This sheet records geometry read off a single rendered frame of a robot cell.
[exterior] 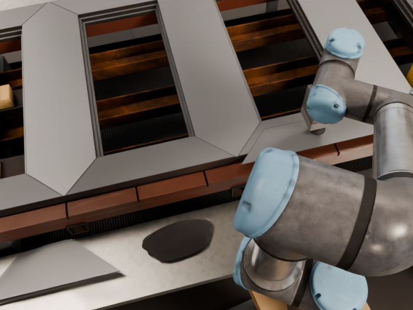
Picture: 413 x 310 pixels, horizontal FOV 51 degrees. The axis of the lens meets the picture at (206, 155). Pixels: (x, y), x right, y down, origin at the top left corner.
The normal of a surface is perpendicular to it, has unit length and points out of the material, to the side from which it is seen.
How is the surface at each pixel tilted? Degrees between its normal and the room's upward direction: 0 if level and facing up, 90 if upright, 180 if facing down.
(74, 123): 0
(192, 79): 0
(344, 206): 11
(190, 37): 0
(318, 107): 90
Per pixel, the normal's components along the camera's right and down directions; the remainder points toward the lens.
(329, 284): 0.09, -0.43
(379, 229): -0.12, -0.07
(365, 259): -0.30, 0.51
